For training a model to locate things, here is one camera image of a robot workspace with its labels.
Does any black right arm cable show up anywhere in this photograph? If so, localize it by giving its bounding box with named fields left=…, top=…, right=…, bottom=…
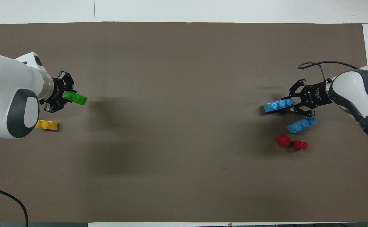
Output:
left=298, top=61, right=359, bottom=83

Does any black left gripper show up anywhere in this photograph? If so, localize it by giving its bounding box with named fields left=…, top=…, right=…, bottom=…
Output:
left=44, top=71, right=76, bottom=113

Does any brown table mat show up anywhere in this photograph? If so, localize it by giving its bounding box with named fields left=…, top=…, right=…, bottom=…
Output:
left=0, top=21, right=368, bottom=224

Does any yellow toy block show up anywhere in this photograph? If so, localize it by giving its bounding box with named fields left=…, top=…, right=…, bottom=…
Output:
left=35, top=120, right=59, bottom=131

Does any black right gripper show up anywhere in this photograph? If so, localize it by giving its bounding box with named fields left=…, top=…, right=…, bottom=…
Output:
left=289, top=79, right=332, bottom=118

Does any light green toy block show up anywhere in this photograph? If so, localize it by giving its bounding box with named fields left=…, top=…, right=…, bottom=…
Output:
left=62, top=91, right=88, bottom=105

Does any black loose cable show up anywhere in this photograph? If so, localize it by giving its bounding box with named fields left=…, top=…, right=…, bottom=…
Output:
left=0, top=185, right=29, bottom=227

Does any blue toy block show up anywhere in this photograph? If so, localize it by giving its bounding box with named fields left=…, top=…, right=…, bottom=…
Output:
left=287, top=117, right=317, bottom=134
left=264, top=98, right=295, bottom=113

